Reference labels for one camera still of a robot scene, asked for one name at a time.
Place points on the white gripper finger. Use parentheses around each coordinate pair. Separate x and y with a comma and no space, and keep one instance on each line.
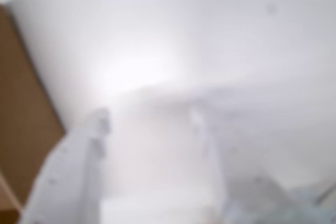
(68,176)
(210,161)

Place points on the brown cardboard box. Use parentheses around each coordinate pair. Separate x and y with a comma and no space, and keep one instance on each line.
(23,108)

